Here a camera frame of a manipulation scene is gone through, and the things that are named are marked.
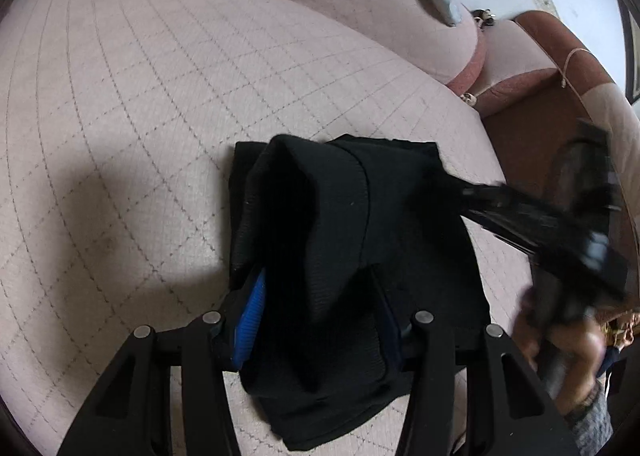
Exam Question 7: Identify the person right hand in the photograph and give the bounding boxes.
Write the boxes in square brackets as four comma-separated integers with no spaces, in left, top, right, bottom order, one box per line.
[512,287,605,416]

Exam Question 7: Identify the black pants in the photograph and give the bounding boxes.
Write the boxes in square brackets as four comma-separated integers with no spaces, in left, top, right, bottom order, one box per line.
[229,135,489,450]

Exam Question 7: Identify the pink brown cushion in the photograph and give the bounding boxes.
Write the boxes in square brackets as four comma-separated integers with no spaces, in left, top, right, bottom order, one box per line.
[468,10,613,118]

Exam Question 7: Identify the brown wooden bed frame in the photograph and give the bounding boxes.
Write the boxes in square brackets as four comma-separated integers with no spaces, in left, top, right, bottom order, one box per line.
[483,83,639,259]

